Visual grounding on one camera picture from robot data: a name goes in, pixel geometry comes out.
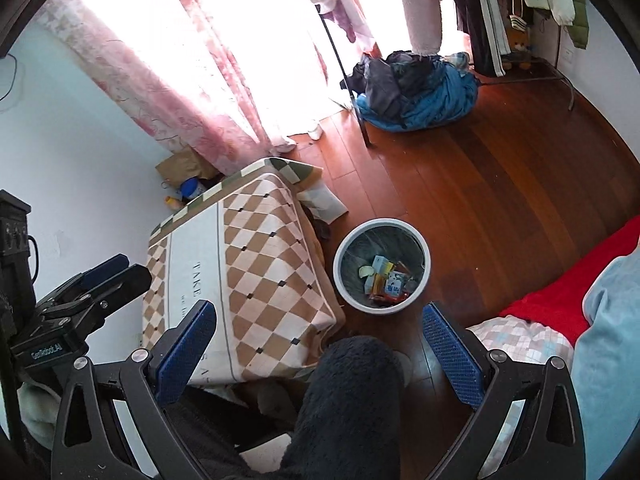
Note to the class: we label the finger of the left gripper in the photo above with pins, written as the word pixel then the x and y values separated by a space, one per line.
pixel 91 310
pixel 81 283

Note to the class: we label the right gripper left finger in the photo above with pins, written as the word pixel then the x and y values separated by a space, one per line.
pixel 89 442

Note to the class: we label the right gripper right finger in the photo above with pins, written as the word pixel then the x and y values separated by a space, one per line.
pixel 547 443

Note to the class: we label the crushed red soda can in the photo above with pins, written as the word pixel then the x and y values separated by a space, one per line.
pixel 387 301

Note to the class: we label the orange red snack bag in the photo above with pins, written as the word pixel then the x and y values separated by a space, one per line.
pixel 393 284

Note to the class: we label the blue orange milk carton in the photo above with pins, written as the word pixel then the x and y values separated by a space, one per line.
pixel 395 284

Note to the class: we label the dark red snack wrapper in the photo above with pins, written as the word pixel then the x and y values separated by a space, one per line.
pixel 399 267

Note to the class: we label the white barcode carton box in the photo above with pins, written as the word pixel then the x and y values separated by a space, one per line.
pixel 370 284

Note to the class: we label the yellow fruit peel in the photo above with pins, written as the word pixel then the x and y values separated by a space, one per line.
pixel 365 271

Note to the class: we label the blue white long box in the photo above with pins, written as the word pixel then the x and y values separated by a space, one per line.
pixel 382 265

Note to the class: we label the white round trash bin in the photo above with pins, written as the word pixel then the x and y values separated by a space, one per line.
pixel 392 238

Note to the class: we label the light blue quilt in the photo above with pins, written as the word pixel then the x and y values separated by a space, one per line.
pixel 605 370

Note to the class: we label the checkered pink pillow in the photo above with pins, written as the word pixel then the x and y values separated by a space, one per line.
pixel 527 342

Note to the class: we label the orange bottle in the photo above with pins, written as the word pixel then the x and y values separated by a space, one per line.
pixel 173 203

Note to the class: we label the red blanket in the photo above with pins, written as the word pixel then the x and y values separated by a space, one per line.
pixel 559 304

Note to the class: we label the blue lid jar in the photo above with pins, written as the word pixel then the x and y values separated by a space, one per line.
pixel 191 188

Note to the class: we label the checkered brown white tablecloth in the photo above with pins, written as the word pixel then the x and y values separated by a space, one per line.
pixel 247 245

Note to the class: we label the black fuzzy trouser leg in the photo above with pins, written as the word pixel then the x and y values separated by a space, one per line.
pixel 347 428

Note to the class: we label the pink floral curtain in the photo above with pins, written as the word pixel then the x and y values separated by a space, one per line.
pixel 236 80

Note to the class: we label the blue clothes pile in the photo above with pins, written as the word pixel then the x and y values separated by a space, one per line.
pixel 415 92

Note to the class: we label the pink hanging towel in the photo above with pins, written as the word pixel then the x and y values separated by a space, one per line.
pixel 424 24

